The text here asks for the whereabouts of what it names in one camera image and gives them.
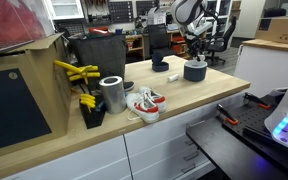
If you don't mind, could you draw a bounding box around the black clamp orange handle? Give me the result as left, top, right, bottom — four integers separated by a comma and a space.
216, 103, 239, 126
243, 92, 271, 110

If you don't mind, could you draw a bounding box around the silver metal cylinder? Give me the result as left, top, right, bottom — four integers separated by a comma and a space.
98, 75, 128, 115

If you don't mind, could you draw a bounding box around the large cardboard box black panel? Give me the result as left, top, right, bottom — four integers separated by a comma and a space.
0, 33, 74, 163

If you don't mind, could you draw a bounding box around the brown cardboard box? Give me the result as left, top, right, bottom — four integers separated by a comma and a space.
254, 15, 288, 45

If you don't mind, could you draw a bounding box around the black chair back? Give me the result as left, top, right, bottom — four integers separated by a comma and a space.
263, 7, 287, 18

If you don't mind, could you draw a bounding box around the black tool holder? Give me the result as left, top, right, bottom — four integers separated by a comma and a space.
78, 95, 107, 130

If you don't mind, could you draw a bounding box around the dark blue bowl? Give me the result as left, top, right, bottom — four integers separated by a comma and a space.
183, 59, 208, 83

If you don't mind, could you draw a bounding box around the black mesh chair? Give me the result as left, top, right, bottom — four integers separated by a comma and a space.
146, 23, 176, 58

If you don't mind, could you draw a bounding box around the white machine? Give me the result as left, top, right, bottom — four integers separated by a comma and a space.
147, 6, 168, 26

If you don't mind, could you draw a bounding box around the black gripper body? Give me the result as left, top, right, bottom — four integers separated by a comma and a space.
185, 33, 207, 51

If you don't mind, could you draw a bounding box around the black perforated mounting board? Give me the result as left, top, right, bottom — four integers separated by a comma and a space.
221, 94, 288, 174

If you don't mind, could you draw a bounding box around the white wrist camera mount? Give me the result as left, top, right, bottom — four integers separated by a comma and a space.
184, 20, 216, 38

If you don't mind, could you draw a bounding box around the black parts organizer panel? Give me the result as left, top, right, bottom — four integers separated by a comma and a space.
107, 0, 134, 24
135, 0, 160, 17

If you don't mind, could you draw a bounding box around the black cart top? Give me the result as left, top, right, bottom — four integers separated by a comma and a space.
185, 114, 288, 180

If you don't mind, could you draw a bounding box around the wooden shelf unit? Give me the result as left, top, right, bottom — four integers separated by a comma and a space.
123, 29, 189, 64

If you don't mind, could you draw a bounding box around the black office chair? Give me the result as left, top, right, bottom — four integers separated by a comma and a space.
203, 15, 238, 66

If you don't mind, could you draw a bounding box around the white drawer cabinet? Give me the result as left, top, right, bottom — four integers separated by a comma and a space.
2, 89, 252, 180

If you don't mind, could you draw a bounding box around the red tool case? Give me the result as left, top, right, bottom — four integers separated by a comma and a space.
88, 26, 112, 37

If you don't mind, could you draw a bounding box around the white sneaker red swoosh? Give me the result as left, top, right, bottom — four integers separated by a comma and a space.
137, 85, 168, 114
125, 92, 161, 125

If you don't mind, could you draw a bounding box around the dark grey shoe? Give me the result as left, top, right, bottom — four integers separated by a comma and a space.
122, 80, 136, 93

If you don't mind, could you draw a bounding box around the white cabinet wooden top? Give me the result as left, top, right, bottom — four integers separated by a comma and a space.
233, 38, 288, 98

